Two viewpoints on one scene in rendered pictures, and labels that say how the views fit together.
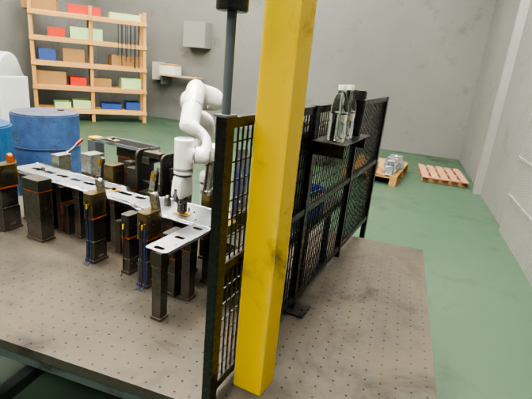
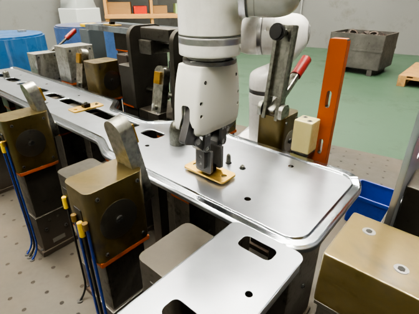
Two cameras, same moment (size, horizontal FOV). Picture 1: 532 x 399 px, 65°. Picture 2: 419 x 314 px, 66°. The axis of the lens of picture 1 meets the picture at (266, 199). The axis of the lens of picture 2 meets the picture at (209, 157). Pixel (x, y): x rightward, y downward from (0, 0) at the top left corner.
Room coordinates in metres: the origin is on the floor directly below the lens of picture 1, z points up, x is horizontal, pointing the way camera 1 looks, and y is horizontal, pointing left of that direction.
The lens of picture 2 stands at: (1.33, 0.25, 1.26)
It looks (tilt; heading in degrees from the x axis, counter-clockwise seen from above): 27 degrees down; 16
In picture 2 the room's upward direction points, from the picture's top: straight up
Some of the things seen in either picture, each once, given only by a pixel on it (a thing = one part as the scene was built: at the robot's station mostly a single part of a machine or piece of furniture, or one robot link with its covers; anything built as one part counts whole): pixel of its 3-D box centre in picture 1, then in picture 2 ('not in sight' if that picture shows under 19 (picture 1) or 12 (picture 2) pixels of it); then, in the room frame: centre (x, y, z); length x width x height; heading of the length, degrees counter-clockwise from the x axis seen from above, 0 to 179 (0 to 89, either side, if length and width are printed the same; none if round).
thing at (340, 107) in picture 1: (339, 113); not in sight; (1.55, -0.23, 1.53); 0.07 x 0.07 x 0.20
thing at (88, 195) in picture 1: (93, 227); (34, 187); (1.82, 0.80, 0.87); 0.12 x 0.07 x 0.35; 155
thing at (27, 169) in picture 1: (109, 190); (80, 108); (2.02, 0.79, 1.00); 1.38 x 0.22 x 0.02; 65
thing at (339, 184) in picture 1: (318, 264); not in sight; (1.85, -0.28, 0.77); 1.97 x 0.14 x 1.55; 155
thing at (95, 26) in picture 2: (127, 143); (130, 28); (2.42, 0.84, 1.16); 0.37 x 0.14 x 0.02; 65
